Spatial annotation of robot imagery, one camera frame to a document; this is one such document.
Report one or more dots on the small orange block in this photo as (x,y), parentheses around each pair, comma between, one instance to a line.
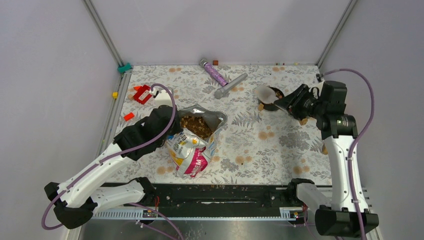
(129,116)

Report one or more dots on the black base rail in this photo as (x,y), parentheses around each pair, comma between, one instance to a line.
(221,201)

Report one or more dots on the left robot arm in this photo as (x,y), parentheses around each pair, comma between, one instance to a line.
(78,199)

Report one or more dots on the cat food bag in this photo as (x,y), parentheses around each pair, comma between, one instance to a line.
(190,153)

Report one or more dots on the red toy block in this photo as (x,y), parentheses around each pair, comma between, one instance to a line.
(143,95)

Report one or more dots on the left black pet bowl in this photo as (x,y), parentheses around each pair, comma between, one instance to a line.
(272,107)

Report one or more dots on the purple glitter microphone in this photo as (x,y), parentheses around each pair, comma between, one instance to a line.
(213,72)

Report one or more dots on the pet food kibble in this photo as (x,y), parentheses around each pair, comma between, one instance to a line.
(197,125)

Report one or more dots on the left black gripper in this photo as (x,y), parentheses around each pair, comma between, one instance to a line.
(178,128)

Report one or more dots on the clear plastic scoop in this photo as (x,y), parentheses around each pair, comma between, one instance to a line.
(266,94)

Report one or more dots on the grey microphone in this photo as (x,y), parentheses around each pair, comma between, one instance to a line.
(223,91)

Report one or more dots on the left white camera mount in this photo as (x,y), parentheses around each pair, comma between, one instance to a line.
(161,97)

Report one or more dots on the teal corner clip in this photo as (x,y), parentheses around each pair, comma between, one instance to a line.
(124,68)

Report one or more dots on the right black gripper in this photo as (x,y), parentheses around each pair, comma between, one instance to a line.
(286,103)

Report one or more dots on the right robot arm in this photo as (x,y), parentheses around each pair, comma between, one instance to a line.
(346,213)

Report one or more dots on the floral table mat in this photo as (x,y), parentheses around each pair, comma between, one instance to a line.
(254,147)

